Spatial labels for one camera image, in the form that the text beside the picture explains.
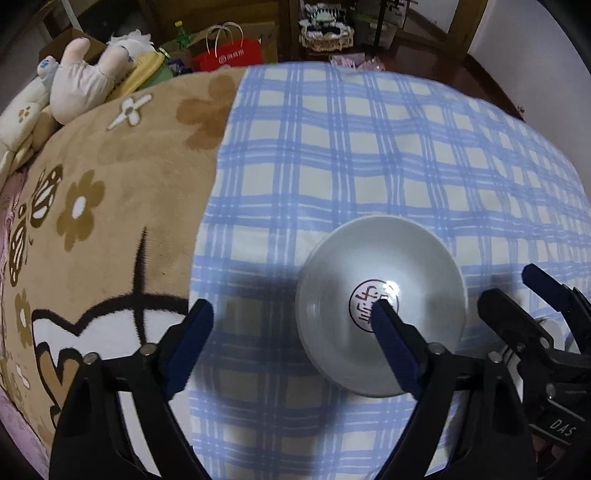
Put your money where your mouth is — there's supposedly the yellow green cushion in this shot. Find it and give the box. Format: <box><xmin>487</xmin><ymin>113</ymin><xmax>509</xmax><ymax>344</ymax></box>
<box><xmin>108</xmin><ymin>48</ymin><xmax>169</xmax><ymax>95</ymax></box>

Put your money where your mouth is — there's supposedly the blue plaid cloth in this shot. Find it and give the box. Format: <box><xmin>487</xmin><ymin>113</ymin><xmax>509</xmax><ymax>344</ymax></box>
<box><xmin>187</xmin><ymin>62</ymin><xmax>591</xmax><ymax>480</ymax></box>

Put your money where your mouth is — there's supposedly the lace trimmed basket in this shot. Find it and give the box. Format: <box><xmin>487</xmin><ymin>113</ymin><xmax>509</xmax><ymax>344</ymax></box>
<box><xmin>298</xmin><ymin>2</ymin><xmax>356</xmax><ymax>51</ymax></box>

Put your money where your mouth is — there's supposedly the cream paw print plush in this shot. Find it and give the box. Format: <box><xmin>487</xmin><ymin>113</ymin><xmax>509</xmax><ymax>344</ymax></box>
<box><xmin>0</xmin><ymin>78</ymin><xmax>51</xmax><ymax>153</ymax></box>

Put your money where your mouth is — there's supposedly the pink cloth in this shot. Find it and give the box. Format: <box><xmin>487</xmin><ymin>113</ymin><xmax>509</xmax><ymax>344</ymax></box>
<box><xmin>330</xmin><ymin>53</ymin><xmax>384</xmax><ymax>70</ymax></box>

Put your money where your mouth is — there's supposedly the small white bowl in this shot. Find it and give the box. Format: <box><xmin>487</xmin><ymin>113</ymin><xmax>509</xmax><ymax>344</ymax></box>
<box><xmin>294</xmin><ymin>215</ymin><xmax>467</xmax><ymax>398</ymax></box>

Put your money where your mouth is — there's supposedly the cardboard box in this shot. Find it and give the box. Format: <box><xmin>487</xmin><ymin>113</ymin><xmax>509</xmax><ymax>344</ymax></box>
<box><xmin>39</xmin><ymin>28</ymin><xmax>109</xmax><ymax>65</ymax></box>

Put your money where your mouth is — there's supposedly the pale plush doll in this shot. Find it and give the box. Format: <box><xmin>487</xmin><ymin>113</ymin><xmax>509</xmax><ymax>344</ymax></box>
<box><xmin>39</xmin><ymin>30</ymin><xmax>155</xmax><ymax>124</ymax></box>

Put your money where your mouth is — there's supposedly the red paper bag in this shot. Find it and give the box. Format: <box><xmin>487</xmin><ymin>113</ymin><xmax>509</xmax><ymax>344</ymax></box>
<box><xmin>191</xmin><ymin>23</ymin><xmax>264</xmax><ymax>72</ymax></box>

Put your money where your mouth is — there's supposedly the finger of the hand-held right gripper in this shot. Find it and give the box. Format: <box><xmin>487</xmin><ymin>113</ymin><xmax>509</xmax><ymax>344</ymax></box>
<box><xmin>523</xmin><ymin>263</ymin><xmax>591</xmax><ymax>333</ymax></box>
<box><xmin>478</xmin><ymin>288</ymin><xmax>561</xmax><ymax>361</ymax></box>

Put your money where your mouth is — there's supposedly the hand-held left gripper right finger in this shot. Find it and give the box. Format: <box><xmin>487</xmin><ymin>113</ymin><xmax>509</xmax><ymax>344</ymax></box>
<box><xmin>369</xmin><ymin>300</ymin><xmax>540</xmax><ymax>480</ymax></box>

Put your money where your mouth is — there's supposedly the brown flower print blanket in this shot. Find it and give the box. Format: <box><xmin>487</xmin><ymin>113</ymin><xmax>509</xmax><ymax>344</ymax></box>
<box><xmin>0</xmin><ymin>69</ymin><xmax>245</xmax><ymax>480</ymax></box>

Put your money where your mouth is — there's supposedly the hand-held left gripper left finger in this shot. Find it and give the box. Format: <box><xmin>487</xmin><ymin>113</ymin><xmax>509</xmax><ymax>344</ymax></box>
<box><xmin>50</xmin><ymin>298</ymin><xmax>215</xmax><ymax>480</ymax></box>

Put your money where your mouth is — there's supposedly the wooden cabinet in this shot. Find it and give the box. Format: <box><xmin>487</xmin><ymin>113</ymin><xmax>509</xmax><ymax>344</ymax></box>
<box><xmin>277</xmin><ymin>0</ymin><xmax>490</xmax><ymax>61</ymax></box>

